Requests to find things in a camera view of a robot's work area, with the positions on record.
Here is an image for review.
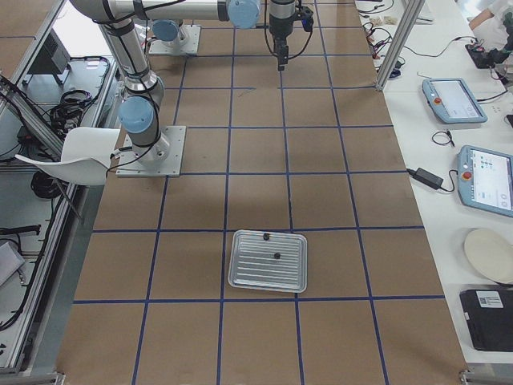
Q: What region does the black power adapter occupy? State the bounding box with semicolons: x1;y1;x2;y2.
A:
415;168;443;190

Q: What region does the blue teach pendant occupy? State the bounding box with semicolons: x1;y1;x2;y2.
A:
422;78;487;124
458;145;512;217

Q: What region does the black flat box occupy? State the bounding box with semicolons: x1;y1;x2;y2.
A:
459;290;512;352

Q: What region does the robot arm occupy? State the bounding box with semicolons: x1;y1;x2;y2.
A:
152;19;188;55
72;1;312;172

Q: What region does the upper blue teach pendant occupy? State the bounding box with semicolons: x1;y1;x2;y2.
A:
422;78;487;124

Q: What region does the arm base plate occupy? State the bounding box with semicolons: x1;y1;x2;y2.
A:
115;126;186;177
148;24;201;56

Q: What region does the white plastic chair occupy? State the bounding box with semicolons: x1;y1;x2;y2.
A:
15;127;120;186

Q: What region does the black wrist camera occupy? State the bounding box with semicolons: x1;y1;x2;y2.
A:
297;6;313;33

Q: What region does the silver ribbed metal tray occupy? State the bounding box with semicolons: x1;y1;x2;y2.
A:
228;229;308;294

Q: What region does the white round plate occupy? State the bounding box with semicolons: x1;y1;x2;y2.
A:
464;229;512;285

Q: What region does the aluminium frame post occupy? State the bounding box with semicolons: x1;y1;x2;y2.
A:
375;0;425;91

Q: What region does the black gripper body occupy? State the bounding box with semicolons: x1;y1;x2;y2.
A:
269;0;296;56

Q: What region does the lower blue teach pendant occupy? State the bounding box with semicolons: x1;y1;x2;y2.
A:
458;145;512;217

